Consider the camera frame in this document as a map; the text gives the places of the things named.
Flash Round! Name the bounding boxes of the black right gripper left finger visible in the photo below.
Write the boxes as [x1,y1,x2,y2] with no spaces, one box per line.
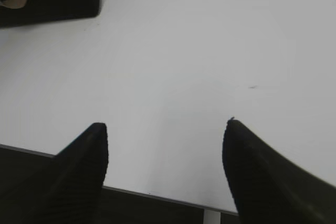
[1,122,109,223]

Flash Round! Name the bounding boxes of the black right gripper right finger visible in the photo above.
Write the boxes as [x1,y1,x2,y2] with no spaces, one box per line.
[222,118,335,223]

